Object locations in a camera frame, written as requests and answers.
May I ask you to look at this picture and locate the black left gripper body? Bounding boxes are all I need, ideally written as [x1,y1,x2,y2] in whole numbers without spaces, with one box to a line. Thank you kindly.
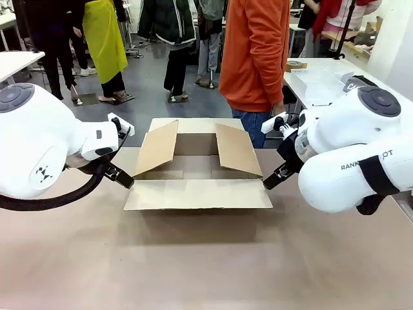
[69,157,110,177]

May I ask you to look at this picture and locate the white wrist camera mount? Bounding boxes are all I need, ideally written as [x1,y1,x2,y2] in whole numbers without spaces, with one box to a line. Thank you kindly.
[261,111,299,140]
[107,112,135,138]

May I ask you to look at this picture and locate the bystander in black clothes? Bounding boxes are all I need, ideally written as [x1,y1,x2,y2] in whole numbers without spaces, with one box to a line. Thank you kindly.
[19,0,85,101]

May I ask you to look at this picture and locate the dark floor marker mat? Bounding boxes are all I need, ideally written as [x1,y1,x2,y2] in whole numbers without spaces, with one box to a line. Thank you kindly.
[98,92,136,106]
[193,77,220,90]
[72,92,98,107]
[166,92,190,104]

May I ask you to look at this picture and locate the bystander in yellow apron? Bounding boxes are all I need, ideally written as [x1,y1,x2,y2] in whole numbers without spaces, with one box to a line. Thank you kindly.
[82,0,129,105]

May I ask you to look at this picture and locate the black tripod stand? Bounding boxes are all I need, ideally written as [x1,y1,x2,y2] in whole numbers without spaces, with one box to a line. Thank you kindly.
[334,0,358,61]

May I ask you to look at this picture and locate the tan wooden workbench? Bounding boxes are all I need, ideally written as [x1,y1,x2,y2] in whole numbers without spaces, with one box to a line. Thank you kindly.
[322,30,372,61]

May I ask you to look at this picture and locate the black bag with white letters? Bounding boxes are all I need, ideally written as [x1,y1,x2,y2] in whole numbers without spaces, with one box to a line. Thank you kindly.
[338,74,380,95]

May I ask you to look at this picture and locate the bystander in black top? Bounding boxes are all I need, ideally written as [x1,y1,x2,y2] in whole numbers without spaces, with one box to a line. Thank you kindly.
[297,0,322,30]

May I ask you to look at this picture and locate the tape roll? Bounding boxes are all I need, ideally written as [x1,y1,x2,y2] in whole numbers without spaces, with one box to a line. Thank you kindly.
[286,59,308,74]

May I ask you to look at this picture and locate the brown cardboard box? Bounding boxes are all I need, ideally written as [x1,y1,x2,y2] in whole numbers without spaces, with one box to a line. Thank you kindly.
[123,118,274,211]

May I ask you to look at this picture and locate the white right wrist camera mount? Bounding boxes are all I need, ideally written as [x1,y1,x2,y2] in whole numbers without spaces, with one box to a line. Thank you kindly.
[261,111,299,140]

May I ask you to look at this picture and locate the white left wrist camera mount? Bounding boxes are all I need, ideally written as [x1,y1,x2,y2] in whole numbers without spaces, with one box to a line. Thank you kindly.
[107,112,135,138]

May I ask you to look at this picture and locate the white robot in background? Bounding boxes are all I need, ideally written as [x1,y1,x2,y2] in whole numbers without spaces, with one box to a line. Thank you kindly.
[0,126,132,212]

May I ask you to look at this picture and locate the black right arm strap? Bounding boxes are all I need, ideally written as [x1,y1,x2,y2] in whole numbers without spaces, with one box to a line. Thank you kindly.
[356,154,403,216]

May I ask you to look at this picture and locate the bystander in red jacket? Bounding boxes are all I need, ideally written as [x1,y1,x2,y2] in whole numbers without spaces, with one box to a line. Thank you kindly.
[312,0,383,43]

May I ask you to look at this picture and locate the white work table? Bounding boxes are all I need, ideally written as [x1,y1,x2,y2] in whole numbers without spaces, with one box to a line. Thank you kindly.
[283,57,388,112]

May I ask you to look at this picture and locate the bystander in grey clothes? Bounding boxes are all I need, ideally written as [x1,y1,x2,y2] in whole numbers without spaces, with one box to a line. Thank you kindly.
[195,0,228,87]

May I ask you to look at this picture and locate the person in orange hoodie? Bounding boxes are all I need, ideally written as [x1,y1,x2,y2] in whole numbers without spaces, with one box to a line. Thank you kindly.
[218,0,291,149]

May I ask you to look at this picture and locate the person's left forearm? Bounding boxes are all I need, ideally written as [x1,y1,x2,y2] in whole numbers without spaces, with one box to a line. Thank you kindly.
[263,38,291,106]

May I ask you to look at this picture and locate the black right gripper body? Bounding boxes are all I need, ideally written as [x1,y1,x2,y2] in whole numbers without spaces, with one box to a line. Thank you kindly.
[276,129,304,169]

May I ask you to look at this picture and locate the bystander in dark jacket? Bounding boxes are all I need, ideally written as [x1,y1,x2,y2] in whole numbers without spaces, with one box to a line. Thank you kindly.
[137,0,197,99]

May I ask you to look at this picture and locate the white side table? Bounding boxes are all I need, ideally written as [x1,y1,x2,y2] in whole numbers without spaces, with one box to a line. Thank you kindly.
[0,50,46,83]

